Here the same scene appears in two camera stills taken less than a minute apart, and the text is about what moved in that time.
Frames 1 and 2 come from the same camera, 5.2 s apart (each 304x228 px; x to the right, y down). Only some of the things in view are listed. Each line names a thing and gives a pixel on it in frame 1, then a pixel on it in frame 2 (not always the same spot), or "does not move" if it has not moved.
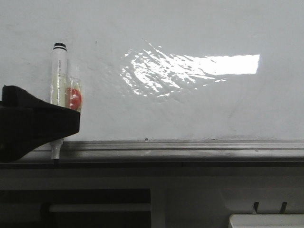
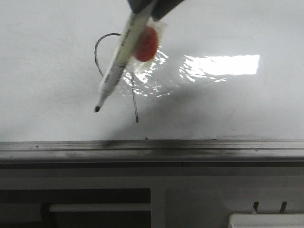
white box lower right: (266, 221) does not move
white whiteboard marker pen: (58, 88) to (141, 10)
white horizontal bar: (99, 207) does not move
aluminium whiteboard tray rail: (172, 151) does not move
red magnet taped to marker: (73, 99) to (146, 44)
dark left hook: (256, 206) does not move
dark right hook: (283, 208) does not move
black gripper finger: (27, 123) to (162, 7)
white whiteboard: (166, 70) does not move
